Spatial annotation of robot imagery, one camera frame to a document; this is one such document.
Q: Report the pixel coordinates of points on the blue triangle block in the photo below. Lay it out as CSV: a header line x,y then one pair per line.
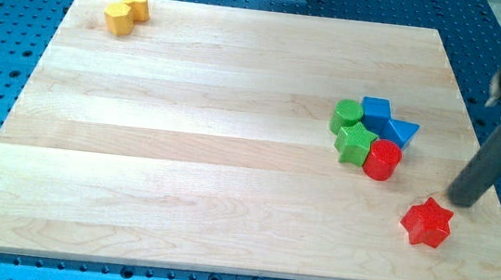
x,y
399,132

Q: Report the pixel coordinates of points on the green cylinder block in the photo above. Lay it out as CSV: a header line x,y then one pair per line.
x,y
346,113

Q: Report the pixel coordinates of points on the green star block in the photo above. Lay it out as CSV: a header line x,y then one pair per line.
x,y
353,143

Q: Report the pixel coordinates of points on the red cylinder block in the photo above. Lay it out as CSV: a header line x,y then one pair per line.
x,y
382,159

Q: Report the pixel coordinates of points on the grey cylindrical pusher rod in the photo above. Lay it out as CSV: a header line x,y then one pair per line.
x,y
480,173

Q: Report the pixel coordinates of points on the blue cube block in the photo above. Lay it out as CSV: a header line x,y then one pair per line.
x,y
377,111

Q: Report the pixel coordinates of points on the yellow hexagon block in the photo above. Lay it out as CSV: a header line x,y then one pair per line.
x,y
119,20

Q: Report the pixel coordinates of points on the wooden board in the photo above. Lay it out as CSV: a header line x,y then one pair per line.
x,y
201,141

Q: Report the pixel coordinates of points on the yellow cylinder block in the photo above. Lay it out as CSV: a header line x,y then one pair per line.
x,y
139,8

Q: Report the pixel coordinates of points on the red star block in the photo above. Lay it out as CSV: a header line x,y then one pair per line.
x,y
427,223

